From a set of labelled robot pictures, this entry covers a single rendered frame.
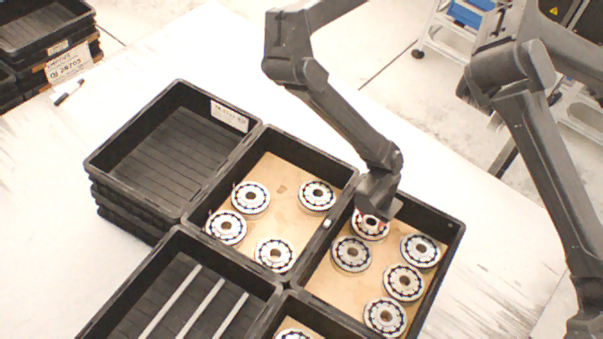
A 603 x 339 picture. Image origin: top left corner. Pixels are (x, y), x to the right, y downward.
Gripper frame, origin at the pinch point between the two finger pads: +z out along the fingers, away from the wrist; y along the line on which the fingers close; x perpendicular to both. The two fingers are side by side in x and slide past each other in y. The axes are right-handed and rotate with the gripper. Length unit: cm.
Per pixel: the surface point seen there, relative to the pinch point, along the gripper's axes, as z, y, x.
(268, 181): 3.8, -29.5, -5.4
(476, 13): 47, -33, 177
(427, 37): 73, -53, 177
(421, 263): 1.2, 16.2, -1.9
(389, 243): 4.1, 6.8, -0.2
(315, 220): 3.9, -12.3, -7.2
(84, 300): 16, -46, -58
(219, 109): -3, -53, 1
